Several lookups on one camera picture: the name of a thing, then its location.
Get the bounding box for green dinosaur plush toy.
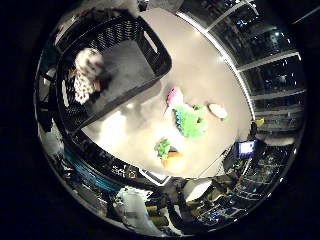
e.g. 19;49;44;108
164;85;209;140

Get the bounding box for round orange fruit plush toy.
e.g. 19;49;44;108
153;138;187;175

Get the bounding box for orange carrot plush toy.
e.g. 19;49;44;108
207;102;229;120

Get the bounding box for white brown spotted plush toy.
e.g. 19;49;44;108
68;47;106;105

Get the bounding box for black mesh plastic basket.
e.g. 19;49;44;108
54;14;174;134

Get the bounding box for white box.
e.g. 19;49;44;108
181;178;214;203

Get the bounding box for black open laptop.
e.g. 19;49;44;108
222;139;268;171

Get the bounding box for thin black laptop cable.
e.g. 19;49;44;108
196;148;231;178

